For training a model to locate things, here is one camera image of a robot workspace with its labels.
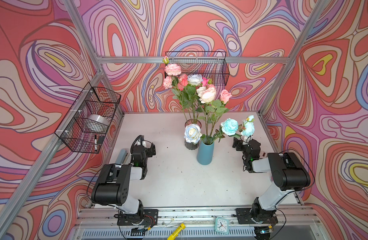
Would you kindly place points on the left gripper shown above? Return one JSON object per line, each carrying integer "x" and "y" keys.
{"x": 148, "y": 151}

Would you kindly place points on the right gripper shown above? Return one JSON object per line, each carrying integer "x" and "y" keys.
{"x": 239, "y": 142}

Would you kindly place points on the teal ceramic vase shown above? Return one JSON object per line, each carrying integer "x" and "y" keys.
{"x": 205, "y": 152}

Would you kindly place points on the pink glass vase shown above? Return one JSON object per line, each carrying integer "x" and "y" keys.
{"x": 188, "y": 145}

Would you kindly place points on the pale pink rose stem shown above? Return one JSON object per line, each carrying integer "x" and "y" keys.
{"x": 225, "y": 96}
{"x": 213, "y": 113}

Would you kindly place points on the cream white rose stem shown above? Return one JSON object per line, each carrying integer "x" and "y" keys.
{"x": 206, "y": 96}

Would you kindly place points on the large pink carnation stem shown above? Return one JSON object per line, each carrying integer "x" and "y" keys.
{"x": 171, "y": 81}

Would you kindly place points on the dark pink rose stem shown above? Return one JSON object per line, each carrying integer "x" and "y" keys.
{"x": 204, "y": 82}

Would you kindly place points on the salmon pink rose stem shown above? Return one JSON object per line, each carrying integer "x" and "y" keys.
{"x": 183, "y": 82}

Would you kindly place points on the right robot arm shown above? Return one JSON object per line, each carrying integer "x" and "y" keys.
{"x": 287, "y": 173}

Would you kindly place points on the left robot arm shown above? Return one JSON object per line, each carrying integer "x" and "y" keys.
{"x": 113, "y": 184}

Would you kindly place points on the blue stapler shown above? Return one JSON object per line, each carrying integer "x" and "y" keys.
{"x": 122, "y": 157}

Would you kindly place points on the grey tape roll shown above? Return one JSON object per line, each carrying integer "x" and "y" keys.
{"x": 99, "y": 119}

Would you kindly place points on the teal alarm clock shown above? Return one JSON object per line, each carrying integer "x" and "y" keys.
{"x": 221, "y": 226}

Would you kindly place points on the yellow marker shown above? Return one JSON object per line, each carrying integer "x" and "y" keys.
{"x": 176, "y": 232}

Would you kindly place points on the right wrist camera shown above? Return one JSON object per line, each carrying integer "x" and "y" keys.
{"x": 246, "y": 139}

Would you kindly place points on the left wire basket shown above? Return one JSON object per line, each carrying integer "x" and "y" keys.
{"x": 78, "y": 134}

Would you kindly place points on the wire basket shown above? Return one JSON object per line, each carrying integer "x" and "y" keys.
{"x": 78, "y": 134}
{"x": 209, "y": 64}

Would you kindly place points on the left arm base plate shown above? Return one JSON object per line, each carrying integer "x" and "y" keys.
{"x": 146, "y": 218}

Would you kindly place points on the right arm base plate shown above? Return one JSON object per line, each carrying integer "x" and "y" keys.
{"x": 255, "y": 216}

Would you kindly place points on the back wire basket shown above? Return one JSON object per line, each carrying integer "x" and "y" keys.
{"x": 209, "y": 64}

